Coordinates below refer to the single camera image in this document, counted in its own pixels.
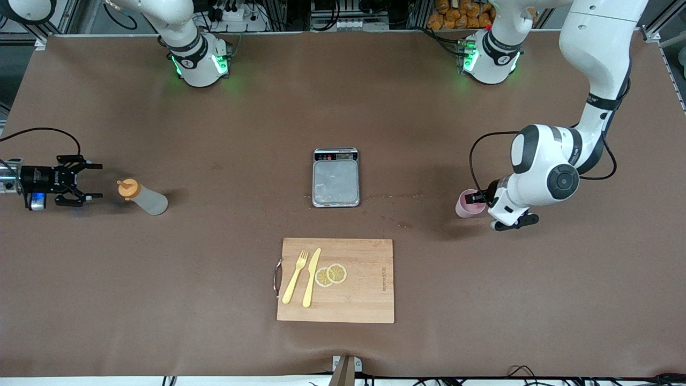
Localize translucent sauce bottle orange cap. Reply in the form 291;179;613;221
117;179;169;216

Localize yellow plastic knife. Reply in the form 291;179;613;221
302;248;322;309

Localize white power strip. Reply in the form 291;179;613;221
214;3;269;25
335;19;390;32

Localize orange snack bags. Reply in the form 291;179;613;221
427;0;496;30

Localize metal table edge bracket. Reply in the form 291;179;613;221
330;355;362;386

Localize yellow plastic fork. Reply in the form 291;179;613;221
282;250;310;305

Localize brown table mat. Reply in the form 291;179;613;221
0;31;686;378

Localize silver digital kitchen scale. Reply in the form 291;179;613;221
312;148;361;209

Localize wooden cutting board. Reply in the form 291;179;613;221
274;237;396;324

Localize pink cup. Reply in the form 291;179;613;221
456;189;487;219

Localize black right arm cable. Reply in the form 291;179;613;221
0;127;81;156

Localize aluminium frame post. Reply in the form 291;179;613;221
640;0;686;43

